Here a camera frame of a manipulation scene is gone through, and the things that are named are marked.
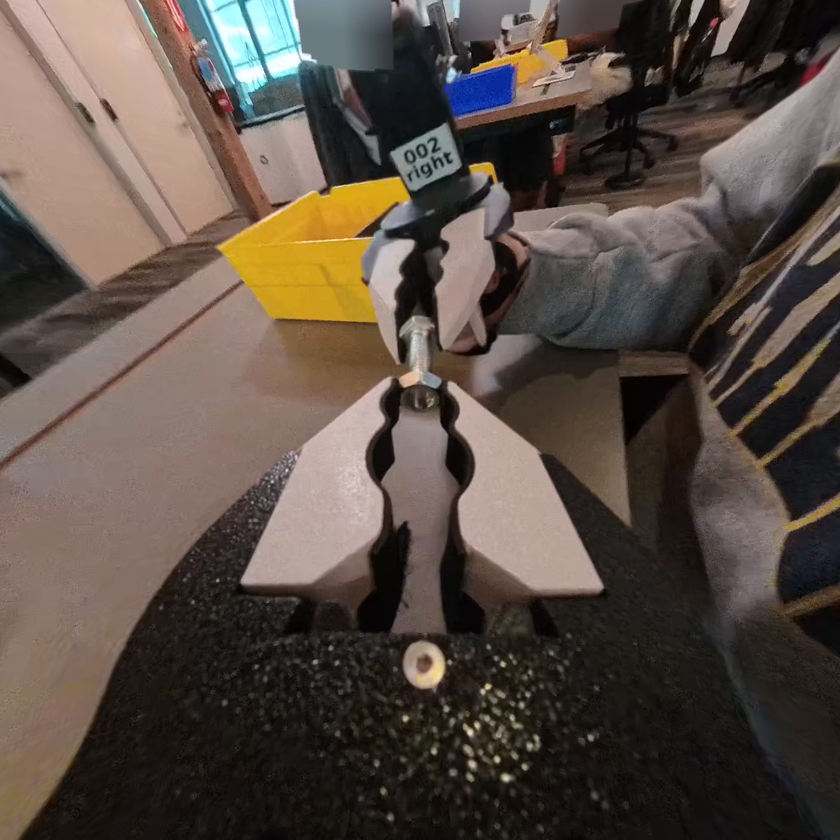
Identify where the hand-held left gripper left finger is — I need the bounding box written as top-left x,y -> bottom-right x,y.
240,377 -> 412,633

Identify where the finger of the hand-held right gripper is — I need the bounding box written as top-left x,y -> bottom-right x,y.
428,209 -> 501,353
362,235 -> 424,365

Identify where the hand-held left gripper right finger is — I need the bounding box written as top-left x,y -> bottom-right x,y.
438,381 -> 605,634

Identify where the steel bolt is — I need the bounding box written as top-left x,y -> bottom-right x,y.
397,315 -> 442,411

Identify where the yellow plastic bin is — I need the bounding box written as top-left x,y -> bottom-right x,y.
218,163 -> 497,324
472,39 -> 568,83

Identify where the steel hex nut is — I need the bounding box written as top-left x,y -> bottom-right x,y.
381,371 -> 444,411

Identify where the person's right forearm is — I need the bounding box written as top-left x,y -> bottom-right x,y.
499,39 -> 840,352

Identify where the person's right hand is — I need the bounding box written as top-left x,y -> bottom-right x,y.
451,235 -> 530,357

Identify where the blue plastic bin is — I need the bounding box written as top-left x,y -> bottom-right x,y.
443,64 -> 517,119

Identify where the wooden desk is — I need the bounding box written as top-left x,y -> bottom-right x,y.
453,59 -> 595,132

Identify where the white cabinet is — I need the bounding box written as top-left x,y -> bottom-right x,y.
238,112 -> 329,206

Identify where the black office chair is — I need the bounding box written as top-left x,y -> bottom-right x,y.
581,52 -> 680,191

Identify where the window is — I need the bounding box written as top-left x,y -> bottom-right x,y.
197,0 -> 303,86

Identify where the red fire extinguisher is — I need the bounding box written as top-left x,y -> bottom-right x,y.
193,39 -> 235,114

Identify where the person's torso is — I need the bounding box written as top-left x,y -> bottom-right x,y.
689,151 -> 840,840

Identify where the white double door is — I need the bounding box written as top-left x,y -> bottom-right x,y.
0,0 -> 234,286

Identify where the wooden post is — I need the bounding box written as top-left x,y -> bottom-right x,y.
141,0 -> 273,221

